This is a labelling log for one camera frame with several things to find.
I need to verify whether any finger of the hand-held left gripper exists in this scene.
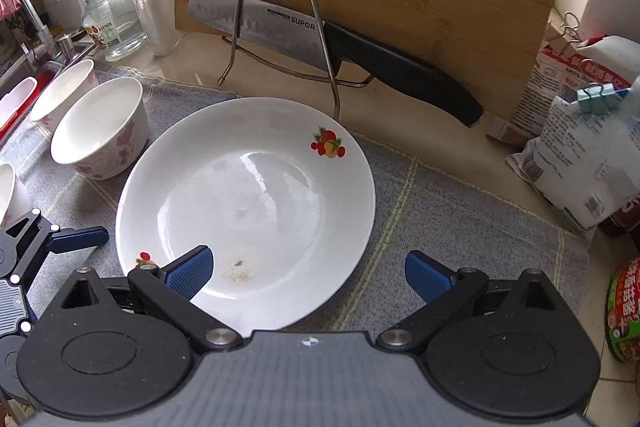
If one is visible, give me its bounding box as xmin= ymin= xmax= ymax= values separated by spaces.
xmin=0 ymin=208 xmax=109 ymax=284

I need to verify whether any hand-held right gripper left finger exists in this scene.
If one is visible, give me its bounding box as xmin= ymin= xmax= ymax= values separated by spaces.
xmin=57 ymin=245 xmax=244 ymax=354

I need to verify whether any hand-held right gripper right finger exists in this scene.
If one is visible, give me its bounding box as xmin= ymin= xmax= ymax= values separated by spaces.
xmin=375 ymin=249 xmax=556 ymax=353

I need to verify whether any white bowl pink floral print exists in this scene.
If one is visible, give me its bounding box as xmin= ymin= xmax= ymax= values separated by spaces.
xmin=50 ymin=77 xmax=151 ymax=180
xmin=0 ymin=163 xmax=32 ymax=228
xmin=30 ymin=59 xmax=98 ymax=132

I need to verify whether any white plate fruit print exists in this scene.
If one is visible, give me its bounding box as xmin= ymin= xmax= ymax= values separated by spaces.
xmin=115 ymin=97 xmax=377 ymax=337

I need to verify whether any grey checked dish towel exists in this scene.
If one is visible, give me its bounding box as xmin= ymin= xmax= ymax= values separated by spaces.
xmin=0 ymin=62 xmax=598 ymax=333

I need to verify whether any white basin red rim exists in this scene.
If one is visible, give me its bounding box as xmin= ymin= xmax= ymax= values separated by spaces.
xmin=0 ymin=77 xmax=38 ymax=132

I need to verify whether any steel sink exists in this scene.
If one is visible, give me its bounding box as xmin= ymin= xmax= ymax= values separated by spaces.
xmin=0 ymin=42 xmax=96 ymax=142

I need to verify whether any metal sink knob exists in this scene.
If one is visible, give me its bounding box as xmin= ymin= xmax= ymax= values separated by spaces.
xmin=52 ymin=32 xmax=81 ymax=58

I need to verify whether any green lidded sauce jar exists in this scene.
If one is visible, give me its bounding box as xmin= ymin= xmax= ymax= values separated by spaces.
xmin=605 ymin=257 xmax=640 ymax=363

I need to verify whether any dark soy sauce bottle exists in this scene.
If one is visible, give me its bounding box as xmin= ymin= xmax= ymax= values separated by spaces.
xmin=597 ymin=197 xmax=640 ymax=240

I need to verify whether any glass jar green lid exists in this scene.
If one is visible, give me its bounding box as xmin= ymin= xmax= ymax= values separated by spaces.
xmin=79 ymin=0 xmax=149 ymax=62

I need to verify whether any metal faucet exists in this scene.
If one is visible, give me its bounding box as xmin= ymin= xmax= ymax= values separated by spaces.
xmin=0 ymin=0 xmax=56 ymax=62

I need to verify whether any blue binder clip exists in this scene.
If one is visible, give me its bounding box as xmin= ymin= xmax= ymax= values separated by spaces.
xmin=575 ymin=83 xmax=631 ymax=116

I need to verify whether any red and white food packet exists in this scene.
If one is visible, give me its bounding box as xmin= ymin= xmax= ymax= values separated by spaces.
xmin=510 ymin=34 xmax=640 ymax=142

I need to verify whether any metal binder clip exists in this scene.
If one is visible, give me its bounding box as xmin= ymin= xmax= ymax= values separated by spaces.
xmin=557 ymin=11 xmax=583 ymax=42

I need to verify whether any steel santoku knife black handle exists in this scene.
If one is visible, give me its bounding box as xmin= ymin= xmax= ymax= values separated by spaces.
xmin=186 ymin=0 xmax=484 ymax=128

